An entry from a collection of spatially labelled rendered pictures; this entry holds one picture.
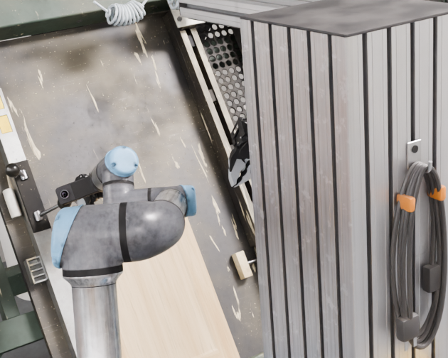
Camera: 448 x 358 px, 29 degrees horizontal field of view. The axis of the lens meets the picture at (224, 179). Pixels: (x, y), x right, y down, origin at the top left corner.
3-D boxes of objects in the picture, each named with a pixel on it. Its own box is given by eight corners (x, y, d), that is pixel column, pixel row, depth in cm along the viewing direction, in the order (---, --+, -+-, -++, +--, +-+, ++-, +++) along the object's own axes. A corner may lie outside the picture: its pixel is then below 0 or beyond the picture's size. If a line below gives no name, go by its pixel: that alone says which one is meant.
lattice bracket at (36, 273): (31, 285, 235) (34, 284, 232) (23, 261, 236) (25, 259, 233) (45, 281, 237) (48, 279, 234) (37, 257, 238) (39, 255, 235)
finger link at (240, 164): (229, 172, 206) (244, 143, 201) (233, 190, 202) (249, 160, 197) (217, 170, 205) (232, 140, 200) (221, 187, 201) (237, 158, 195)
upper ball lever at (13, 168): (20, 184, 239) (6, 178, 225) (16, 171, 239) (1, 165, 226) (33, 179, 239) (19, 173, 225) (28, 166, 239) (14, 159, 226)
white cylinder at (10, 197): (1, 192, 239) (10, 219, 238) (3, 190, 236) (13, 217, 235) (11, 190, 240) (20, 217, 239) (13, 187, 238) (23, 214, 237)
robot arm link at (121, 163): (109, 176, 202) (108, 141, 204) (95, 189, 211) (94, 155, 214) (141, 178, 205) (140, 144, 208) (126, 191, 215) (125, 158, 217)
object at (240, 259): (240, 280, 262) (244, 278, 259) (230, 255, 263) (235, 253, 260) (248, 277, 263) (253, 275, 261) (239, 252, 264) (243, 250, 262)
